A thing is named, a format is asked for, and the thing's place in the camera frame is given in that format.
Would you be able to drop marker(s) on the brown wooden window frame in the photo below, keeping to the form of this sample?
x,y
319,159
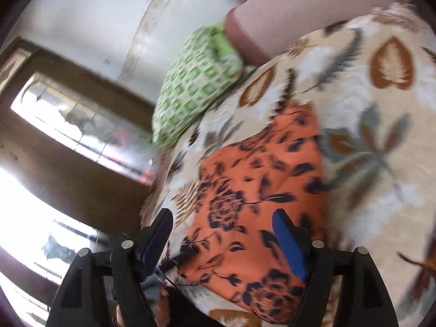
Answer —
x,y
68,163

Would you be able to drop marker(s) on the green checked pillow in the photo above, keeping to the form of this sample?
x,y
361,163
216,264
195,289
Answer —
x,y
194,81

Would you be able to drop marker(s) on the leaf print fleece blanket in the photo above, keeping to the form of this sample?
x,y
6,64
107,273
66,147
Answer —
x,y
374,126

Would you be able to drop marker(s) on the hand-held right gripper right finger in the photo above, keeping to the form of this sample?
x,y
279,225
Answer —
x,y
290,245

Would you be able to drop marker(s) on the pink padded headboard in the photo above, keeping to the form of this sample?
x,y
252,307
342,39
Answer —
x,y
289,17

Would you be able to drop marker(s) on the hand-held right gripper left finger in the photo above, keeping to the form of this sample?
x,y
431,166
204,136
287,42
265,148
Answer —
x,y
155,242

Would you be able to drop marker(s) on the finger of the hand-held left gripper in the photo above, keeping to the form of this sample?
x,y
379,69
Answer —
x,y
177,259

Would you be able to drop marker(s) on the orange floral cloth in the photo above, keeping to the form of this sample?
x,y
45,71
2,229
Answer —
x,y
252,184

